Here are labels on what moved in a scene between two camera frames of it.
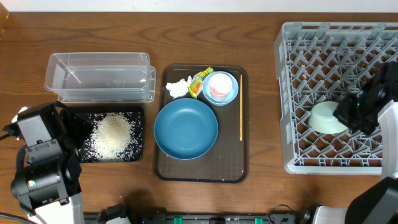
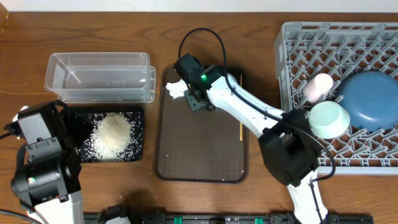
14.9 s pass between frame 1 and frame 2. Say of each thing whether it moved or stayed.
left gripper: stayed
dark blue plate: moved
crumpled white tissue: stayed
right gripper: moved
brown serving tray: stayed
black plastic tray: stayed
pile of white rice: stayed
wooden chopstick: stayed
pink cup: moved
